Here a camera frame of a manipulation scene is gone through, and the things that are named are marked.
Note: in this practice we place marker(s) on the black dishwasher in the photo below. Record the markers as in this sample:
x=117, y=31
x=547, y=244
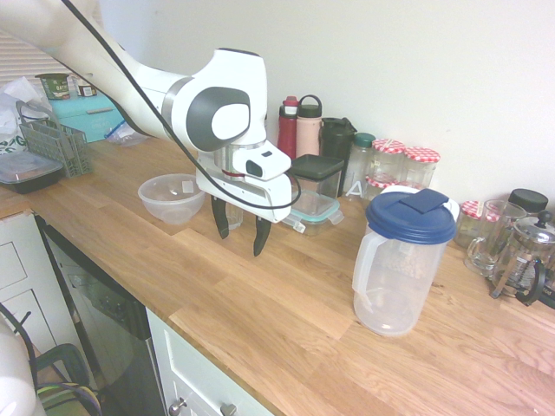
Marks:
x=108, y=320

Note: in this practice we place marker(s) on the jar with black lid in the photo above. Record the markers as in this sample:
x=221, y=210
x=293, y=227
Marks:
x=528, y=200

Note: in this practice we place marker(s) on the glass container with teal lid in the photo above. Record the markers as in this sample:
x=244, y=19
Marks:
x=314, y=208

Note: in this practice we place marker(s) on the teal bread box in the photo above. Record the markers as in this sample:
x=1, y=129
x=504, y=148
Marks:
x=82, y=117

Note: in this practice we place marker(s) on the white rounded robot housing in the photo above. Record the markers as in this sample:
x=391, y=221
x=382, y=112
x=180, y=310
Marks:
x=15, y=368

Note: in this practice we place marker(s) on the glass jar with green lid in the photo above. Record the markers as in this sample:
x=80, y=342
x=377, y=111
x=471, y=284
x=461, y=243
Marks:
x=360, y=169

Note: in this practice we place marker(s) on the jar with red gingham lid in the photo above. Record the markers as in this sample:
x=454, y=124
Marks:
x=472, y=216
x=375, y=186
x=419, y=167
x=388, y=158

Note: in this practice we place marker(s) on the clear pitcher with blue lid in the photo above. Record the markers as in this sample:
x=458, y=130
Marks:
x=399, y=281

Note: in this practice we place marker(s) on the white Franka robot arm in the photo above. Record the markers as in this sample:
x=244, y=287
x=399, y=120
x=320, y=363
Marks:
x=130, y=78

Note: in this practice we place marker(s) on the silver cabinet knob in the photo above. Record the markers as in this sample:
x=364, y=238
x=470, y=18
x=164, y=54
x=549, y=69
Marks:
x=228, y=409
x=177, y=406

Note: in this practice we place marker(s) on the white window blinds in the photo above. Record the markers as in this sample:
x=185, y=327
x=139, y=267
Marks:
x=26, y=60

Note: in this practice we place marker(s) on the black food container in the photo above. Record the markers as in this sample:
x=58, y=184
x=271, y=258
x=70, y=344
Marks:
x=26, y=173

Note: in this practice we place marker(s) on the white cabinet door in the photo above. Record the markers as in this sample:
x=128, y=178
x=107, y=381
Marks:
x=191, y=368

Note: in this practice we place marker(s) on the clear glass mug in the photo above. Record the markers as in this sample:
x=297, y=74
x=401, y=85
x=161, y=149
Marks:
x=494, y=242

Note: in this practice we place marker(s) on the white drawer cabinet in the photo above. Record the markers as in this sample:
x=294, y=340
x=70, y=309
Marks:
x=26, y=277

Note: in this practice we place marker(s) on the glass French press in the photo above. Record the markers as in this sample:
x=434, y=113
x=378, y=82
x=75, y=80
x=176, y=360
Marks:
x=526, y=255

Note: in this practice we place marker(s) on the green oatmeal cup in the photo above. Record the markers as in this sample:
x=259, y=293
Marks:
x=54, y=86

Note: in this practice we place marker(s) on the red water bottle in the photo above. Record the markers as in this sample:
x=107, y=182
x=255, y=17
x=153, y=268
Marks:
x=287, y=134

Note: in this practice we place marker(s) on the black shaker bottle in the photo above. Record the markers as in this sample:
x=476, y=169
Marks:
x=336, y=141

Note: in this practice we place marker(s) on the clear zip bag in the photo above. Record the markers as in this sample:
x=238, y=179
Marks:
x=126, y=134

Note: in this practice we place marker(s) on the square container with black lid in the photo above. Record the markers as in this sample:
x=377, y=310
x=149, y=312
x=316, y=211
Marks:
x=318, y=167

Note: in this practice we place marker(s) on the brown and white cup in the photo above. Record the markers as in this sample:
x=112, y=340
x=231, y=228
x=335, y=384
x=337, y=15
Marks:
x=84, y=89

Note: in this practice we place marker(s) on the grey cutlery basket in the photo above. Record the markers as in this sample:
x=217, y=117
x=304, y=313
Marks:
x=60, y=147

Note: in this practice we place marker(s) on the clear plastic bowl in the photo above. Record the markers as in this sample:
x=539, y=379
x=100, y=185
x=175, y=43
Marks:
x=171, y=199

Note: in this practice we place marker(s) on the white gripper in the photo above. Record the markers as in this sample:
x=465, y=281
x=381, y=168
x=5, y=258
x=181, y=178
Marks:
x=269, y=197

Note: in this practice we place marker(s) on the white plastic bag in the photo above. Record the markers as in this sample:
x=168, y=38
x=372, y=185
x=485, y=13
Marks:
x=11, y=125

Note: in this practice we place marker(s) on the pink bottle with black cap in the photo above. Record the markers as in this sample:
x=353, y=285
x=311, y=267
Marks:
x=308, y=134

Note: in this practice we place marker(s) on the clear drinking glass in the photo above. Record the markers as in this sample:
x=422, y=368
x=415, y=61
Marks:
x=237, y=216

